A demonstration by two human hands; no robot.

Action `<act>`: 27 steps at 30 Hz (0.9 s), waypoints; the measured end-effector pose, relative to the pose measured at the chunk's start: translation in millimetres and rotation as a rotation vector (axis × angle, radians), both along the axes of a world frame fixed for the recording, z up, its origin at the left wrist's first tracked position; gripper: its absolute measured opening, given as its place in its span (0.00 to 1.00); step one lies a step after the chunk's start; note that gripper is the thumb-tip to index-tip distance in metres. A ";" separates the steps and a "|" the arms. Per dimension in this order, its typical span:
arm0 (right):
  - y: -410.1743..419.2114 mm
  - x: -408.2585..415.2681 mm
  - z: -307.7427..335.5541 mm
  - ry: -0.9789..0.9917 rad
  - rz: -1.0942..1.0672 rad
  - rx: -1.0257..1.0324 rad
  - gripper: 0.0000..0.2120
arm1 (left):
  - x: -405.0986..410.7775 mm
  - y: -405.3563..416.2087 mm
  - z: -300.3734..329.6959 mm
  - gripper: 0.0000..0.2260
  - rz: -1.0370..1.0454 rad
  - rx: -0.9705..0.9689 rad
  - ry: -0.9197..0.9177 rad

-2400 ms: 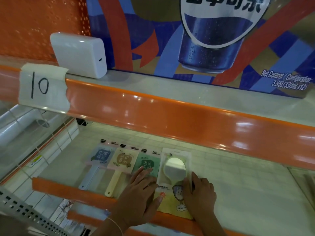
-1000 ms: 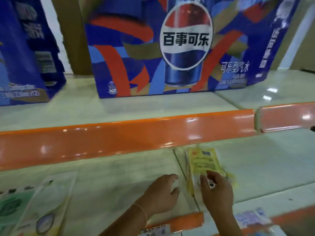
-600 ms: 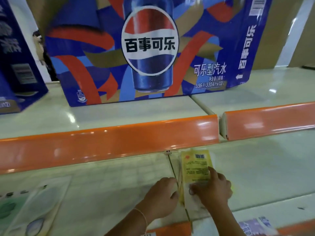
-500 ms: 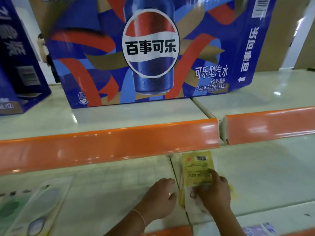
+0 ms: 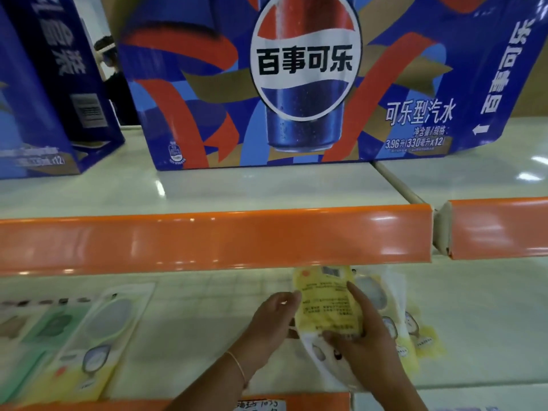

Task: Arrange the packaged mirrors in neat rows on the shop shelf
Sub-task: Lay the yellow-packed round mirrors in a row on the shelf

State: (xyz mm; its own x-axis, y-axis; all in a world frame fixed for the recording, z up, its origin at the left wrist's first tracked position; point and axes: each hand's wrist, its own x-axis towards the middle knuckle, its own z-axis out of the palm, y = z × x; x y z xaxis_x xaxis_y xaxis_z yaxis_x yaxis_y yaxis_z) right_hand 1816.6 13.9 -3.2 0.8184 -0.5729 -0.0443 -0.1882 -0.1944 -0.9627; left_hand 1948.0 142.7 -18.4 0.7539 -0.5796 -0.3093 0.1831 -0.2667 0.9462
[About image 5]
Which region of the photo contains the person's left hand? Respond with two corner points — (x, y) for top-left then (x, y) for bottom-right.
(237, 289), (304, 384)

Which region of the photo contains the person's right hand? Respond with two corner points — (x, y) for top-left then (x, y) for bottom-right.
(322, 281), (406, 393)

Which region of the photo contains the pile of round mirror packets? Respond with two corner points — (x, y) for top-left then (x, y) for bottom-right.
(292, 265), (369, 392)

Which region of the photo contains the orange edged white shelf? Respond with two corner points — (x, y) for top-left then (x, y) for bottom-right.
(0, 117), (548, 411)

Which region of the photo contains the person's right forearm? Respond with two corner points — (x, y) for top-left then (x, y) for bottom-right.
(370, 372), (429, 411)

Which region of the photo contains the person's left forearm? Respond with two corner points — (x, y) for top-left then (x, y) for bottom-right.
(164, 348), (257, 411)

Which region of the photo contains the white handwritten price label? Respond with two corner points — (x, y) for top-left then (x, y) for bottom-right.
(233, 398), (287, 411)

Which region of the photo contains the blue printed drink carton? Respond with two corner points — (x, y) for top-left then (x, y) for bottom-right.
(115, 0), (548, 172)
(0, 0), (126, 180)

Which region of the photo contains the thin white bracelet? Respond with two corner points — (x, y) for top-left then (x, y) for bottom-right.
(225, 349), (249, 388)

